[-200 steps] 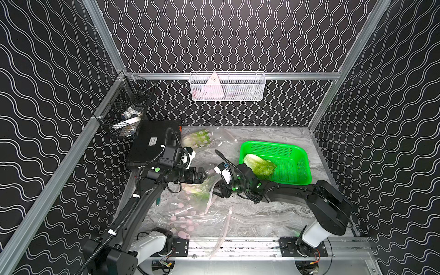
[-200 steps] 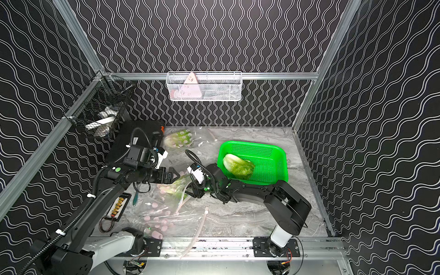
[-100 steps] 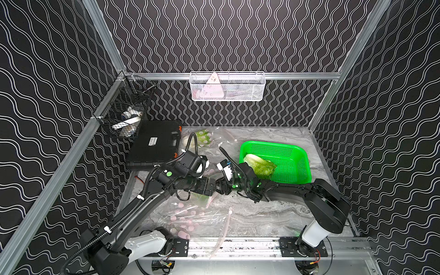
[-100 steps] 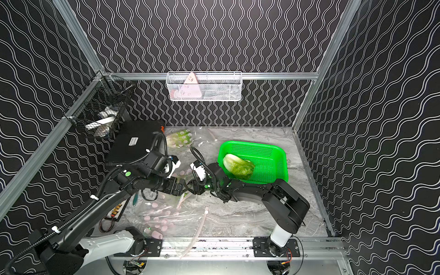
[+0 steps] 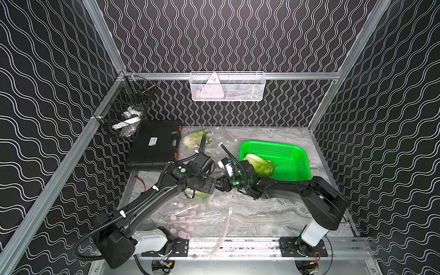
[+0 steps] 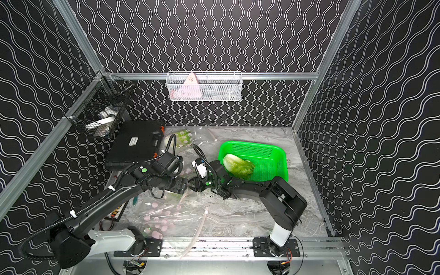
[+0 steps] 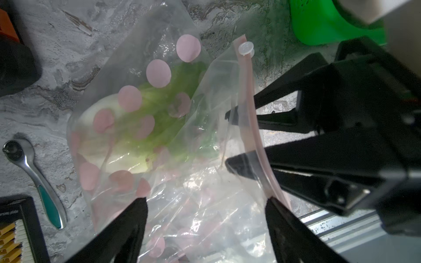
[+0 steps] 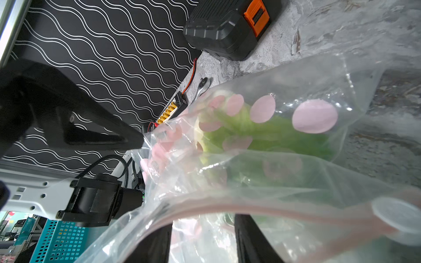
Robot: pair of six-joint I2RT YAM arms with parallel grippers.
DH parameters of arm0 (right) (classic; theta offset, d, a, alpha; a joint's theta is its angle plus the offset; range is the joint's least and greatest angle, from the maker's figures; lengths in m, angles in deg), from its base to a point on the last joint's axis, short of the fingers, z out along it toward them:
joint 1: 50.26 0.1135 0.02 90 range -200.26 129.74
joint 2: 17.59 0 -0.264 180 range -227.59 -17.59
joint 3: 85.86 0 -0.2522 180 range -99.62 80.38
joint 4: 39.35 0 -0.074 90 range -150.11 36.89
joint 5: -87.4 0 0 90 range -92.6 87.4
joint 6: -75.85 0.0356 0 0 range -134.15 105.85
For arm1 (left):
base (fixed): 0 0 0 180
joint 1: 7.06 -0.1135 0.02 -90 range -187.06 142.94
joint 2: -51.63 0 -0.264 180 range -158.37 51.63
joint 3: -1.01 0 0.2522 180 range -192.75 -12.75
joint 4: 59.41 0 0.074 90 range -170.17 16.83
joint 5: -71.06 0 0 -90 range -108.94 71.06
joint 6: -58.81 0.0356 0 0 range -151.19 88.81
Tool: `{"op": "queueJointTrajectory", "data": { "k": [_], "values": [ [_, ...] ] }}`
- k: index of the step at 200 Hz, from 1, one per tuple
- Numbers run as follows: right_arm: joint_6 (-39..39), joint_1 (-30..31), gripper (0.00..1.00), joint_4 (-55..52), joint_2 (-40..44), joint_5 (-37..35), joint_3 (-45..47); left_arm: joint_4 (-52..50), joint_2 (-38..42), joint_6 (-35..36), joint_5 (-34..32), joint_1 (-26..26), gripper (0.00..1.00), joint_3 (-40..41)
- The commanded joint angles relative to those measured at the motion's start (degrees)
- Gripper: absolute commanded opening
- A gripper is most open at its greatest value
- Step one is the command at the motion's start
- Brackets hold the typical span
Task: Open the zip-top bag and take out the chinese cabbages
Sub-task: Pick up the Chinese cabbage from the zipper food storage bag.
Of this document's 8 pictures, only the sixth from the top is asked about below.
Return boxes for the white wire wall basket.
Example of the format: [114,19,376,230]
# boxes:
[166,71,243,102]

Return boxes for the pink triangular card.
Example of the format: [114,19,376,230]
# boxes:
[174,72,203,100]

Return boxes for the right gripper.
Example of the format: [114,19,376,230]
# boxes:
[188,172,222,193]

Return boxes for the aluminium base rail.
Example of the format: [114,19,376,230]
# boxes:
[110,237,345,261]

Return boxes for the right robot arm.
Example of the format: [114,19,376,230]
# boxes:
[189,158,308,257]

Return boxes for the ratchet wrench green handle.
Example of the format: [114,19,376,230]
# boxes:
[132,195,139,206]

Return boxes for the black tool case orange latches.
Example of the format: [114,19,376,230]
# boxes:
[105,120,165,171]

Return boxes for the zip-top bag with cabbage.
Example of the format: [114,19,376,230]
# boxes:
[161,127,218,149]
[134,201,209,259]
[159,168,209,195]

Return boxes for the green perforated plastic basket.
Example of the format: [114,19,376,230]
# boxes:
[218,140,289,182]

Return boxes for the small connector board with wires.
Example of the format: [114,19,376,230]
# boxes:
[99,203,127,231]

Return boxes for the black wire wall basket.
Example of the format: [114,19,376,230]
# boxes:
[64,71,136,139]

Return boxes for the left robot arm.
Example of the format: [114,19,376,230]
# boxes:
[18,135,188,269]

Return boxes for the white items in black basket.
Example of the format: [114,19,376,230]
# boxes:
[85,107,118,138]

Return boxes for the chinese cabbage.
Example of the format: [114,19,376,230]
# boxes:
[223,154,256,179]

